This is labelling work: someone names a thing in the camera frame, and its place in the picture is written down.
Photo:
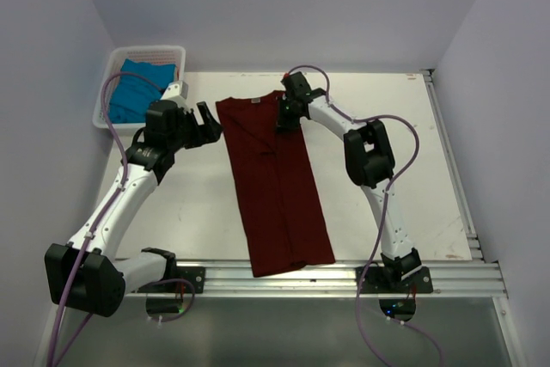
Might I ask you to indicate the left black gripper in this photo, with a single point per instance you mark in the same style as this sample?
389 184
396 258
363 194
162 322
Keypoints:
209 132

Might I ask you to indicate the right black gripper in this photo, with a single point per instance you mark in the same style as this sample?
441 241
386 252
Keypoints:
284 125

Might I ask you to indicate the dark red t shirt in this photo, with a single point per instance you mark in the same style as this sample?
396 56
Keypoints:
275 188

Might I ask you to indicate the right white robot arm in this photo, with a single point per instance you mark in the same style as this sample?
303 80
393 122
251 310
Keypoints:
369 164

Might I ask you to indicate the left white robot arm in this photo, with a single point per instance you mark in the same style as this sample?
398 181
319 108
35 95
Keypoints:
83 273

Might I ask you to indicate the white plastic basket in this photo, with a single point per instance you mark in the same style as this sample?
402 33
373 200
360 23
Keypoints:
161 54

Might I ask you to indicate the blue t shirt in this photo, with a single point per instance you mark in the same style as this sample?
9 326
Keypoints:
132 96

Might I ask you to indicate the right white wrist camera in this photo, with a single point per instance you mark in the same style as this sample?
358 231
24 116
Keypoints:
285 76

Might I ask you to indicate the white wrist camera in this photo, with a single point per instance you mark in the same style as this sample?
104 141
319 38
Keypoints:
285 76
177 92

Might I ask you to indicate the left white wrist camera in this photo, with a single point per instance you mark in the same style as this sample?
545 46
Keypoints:
177 92

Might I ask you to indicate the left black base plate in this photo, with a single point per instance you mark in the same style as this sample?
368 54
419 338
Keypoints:
183 277

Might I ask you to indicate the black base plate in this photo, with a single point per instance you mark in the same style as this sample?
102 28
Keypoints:
375 282
183 277

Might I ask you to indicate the aluminium mounting rail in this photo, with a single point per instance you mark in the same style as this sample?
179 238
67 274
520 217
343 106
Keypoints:
234 278

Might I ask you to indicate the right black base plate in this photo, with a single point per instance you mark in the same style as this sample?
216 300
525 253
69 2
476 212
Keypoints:
375 282

